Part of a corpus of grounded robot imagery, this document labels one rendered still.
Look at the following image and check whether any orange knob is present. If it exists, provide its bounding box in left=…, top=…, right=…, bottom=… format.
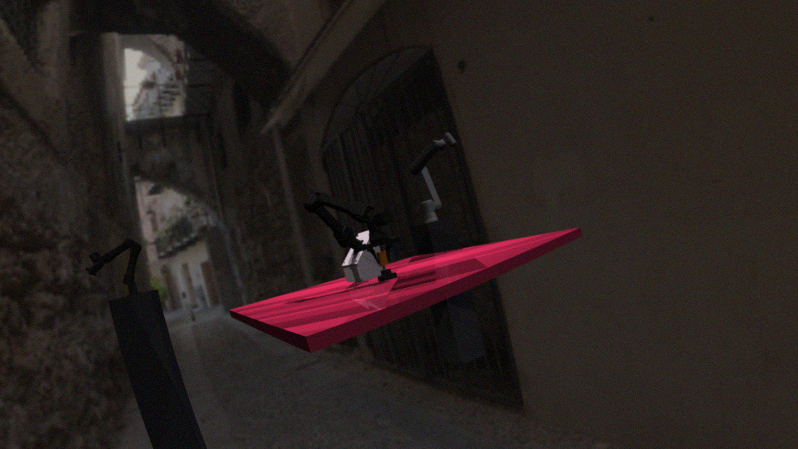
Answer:
left=377, top=251, right=389, bottom=266

